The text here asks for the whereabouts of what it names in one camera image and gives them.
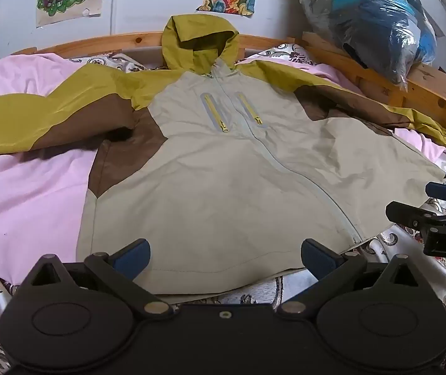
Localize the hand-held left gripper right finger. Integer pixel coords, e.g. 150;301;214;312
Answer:
277;238;427;319

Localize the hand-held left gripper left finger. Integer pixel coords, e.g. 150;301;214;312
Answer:
20;238;174;319

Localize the pink bed sheet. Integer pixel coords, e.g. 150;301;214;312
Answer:
0;52;446;287

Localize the white wall pipe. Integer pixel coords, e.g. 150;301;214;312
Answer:
109;0;121;35

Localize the wooden bed frame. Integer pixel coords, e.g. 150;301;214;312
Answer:
10;31;446;161

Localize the beige brown yellow hooded jacket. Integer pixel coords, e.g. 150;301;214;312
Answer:
0;13;446;295

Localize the clear plastic bag of clothes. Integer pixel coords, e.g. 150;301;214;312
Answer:
294;0;438;87

